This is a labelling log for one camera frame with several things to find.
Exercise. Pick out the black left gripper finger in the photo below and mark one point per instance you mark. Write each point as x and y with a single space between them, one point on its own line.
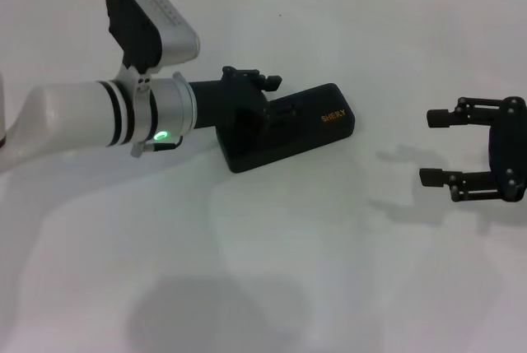
272 82
284 111

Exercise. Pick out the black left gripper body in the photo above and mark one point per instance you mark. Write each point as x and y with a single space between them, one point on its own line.
222 106

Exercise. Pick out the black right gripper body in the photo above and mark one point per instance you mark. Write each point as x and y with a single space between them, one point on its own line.
508 151

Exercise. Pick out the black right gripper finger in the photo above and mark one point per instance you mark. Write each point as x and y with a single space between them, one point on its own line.
431 177
438 118

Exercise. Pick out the black glasses case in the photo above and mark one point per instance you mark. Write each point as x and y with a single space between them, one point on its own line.
321 133

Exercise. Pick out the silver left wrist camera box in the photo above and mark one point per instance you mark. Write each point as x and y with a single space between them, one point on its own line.
164 28

